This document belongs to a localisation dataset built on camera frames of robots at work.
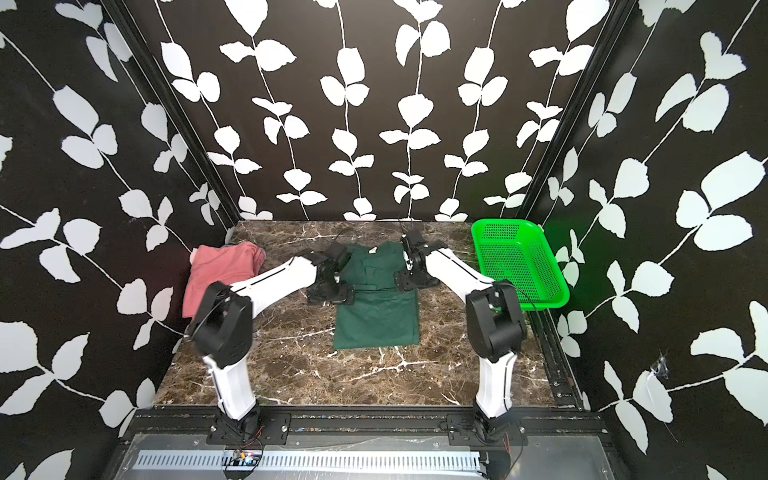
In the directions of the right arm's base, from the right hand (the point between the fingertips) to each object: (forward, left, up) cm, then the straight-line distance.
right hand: (410, 279), depth 95 cm
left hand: (-6, +21, -1) cm, 22 cm away
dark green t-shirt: (-9, +9, -7) cm, 14 cm away
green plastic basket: (+20, -44, -10) cm, 49 cm away
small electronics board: (-47, +40, -7) cm, 63 cm away
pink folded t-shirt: (+6, +62, 0) cm, 62 cm away
